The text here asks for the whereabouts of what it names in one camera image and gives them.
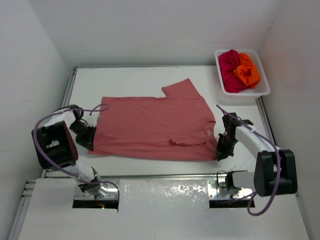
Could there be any orange crumpled t shirt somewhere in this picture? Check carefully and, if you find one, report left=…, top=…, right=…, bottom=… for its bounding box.
left=233, top=53, right=261, bottom=89

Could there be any salmon pink t shirt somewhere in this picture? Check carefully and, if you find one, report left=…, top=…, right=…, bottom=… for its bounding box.
left=90, top=79, right=217, bottom=162

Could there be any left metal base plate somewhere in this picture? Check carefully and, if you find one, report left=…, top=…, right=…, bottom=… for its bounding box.
left=74, top=175, right=120, bottom=201

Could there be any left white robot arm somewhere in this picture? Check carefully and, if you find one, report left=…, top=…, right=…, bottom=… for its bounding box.
left=31, top=104, right=105, bottom=198

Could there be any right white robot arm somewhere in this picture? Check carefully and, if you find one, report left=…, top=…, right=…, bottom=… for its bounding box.
left=216, top=112, right=298, bottom=197

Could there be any black thin cable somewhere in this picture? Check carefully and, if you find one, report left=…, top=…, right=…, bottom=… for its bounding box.
left=216, top=170, right=248, bottom=191

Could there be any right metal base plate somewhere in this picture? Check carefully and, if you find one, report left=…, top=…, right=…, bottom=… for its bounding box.
left=207, top=180, right=253, bottom=201

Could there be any purple cable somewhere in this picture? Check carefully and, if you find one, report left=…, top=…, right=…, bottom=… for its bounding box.
left=216, top=104, right=283, bottom=216
left=32, top=103, right=120, bottom=201

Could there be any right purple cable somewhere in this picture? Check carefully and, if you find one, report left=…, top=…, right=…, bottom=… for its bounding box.
left=216, top=104, right=283, bottom=216

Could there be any magenta crumpled t shirt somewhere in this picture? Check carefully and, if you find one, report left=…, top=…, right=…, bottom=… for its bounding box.
left=218, top=49, right=249, bottom=93

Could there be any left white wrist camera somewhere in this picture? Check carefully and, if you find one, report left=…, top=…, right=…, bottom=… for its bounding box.
left=86, top=115, right=101, bottom=127

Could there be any metal base plate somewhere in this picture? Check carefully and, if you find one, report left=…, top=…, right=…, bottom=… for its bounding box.
left=207, top=180, right=253, bottom=201
left=74, top=175, right=120, bottom=201

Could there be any white foam front board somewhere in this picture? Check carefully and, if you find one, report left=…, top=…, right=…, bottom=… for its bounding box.
left=19, top=178, right=308, bottom=240

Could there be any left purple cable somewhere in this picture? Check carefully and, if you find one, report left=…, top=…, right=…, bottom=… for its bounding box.
left=32, top=103, right=120, bottom=201

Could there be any white plastic basket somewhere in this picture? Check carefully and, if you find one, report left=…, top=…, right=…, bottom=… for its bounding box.
left=215, top=49, right=271, bottom=99

